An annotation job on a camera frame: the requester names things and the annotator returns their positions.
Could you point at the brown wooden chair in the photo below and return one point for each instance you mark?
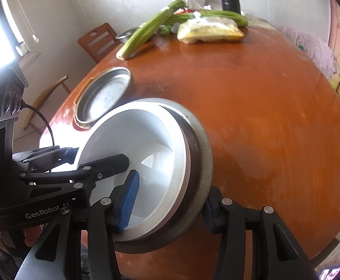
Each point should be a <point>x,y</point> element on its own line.
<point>99,33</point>

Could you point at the light wooden chair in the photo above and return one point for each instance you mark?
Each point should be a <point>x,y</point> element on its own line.
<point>50,90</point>

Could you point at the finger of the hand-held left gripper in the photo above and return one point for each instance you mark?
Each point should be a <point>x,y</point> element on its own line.
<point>61,153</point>
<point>111,163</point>

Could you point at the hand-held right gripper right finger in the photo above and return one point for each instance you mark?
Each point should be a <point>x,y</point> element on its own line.
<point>212,218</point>

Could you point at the celery bunch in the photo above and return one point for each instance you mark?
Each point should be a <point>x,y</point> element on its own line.
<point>140,35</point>

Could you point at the green vegetable bundle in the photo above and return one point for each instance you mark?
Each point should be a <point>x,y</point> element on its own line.
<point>228,16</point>

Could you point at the paper booklet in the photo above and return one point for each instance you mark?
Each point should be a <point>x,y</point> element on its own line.
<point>332,253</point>

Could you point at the clear bag of yellow food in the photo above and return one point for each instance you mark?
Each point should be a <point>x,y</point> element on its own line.
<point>210,30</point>

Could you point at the large steel bowl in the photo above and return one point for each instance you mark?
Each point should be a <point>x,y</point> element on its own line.
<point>203,163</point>

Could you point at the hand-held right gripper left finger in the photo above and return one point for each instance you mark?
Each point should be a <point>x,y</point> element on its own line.
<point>130,198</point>

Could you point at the small steel bowl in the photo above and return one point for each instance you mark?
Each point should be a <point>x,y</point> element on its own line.
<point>124,35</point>

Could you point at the yellow ribbed plate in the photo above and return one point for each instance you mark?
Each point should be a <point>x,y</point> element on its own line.
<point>82,124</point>

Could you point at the window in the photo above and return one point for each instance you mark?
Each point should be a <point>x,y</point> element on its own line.
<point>0,35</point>

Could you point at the round steel pan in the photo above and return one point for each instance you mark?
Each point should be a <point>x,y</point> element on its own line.
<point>105,96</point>

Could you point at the person's left hand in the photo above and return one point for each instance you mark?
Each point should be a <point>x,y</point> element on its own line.
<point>31,237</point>

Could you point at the smartphone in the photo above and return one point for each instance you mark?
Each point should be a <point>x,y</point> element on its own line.
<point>330,272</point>

